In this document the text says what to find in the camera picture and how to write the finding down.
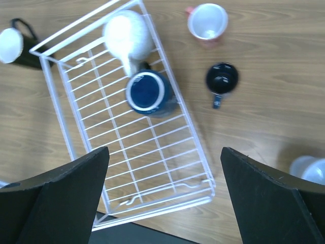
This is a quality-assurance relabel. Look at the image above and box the black mug white interior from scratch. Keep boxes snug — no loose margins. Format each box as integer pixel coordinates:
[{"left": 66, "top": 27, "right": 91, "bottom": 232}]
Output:
[{"left": 1, "top": 18, "right": 42, "bottom": 70}]

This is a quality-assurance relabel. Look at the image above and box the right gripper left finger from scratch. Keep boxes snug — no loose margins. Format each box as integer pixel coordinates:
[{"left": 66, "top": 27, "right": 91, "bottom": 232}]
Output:
[{"left": 1, "top": 146, "right": 110, "bottom": 243}]

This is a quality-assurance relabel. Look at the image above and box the small dark blue cup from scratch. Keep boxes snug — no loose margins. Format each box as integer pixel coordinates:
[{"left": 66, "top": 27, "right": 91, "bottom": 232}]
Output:
[{"left": 205, "top": 62, "right": 239, "bottom": 109}]

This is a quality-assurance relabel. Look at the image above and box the clear plastic cup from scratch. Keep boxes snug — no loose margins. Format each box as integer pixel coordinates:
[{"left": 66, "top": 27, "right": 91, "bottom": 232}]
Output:
[{"left": 289, "top": 156, "right": 324, "bottom": 185}]

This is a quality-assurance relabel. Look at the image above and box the dark blue enamel mug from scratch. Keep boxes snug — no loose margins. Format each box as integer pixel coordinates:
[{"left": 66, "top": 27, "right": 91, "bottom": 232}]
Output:
[{"left": 125, "top": 62, "right": 177, "bottom": 118}]

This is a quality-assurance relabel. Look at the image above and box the red mug white interior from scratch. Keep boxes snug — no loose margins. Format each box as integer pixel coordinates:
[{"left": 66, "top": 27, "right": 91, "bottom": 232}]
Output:
[{"left": 185, "top": 3, "right": 229, "bottom": 48}]

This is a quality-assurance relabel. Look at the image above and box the white speckled mug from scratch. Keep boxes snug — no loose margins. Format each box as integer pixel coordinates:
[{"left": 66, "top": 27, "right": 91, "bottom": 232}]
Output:
[{"left": 103, "top": 10, "right": 154, "bottom": 77}]

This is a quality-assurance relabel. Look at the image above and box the white wire dish rack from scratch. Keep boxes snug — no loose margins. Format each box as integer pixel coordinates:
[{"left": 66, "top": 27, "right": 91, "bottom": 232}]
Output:
[{"left": 31, "top": 1, "right": 215, "bottom": 231}]

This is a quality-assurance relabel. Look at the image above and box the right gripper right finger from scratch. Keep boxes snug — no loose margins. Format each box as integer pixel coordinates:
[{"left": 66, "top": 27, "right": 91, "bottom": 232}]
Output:
[{"left": 220, "top": 147, "right": 324, "bottom": 243}]

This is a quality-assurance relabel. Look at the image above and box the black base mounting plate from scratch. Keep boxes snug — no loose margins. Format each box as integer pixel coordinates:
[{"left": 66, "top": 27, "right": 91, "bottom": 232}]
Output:
[{"left": 89, "top": 223, "right": 194, "bottom": 244}]

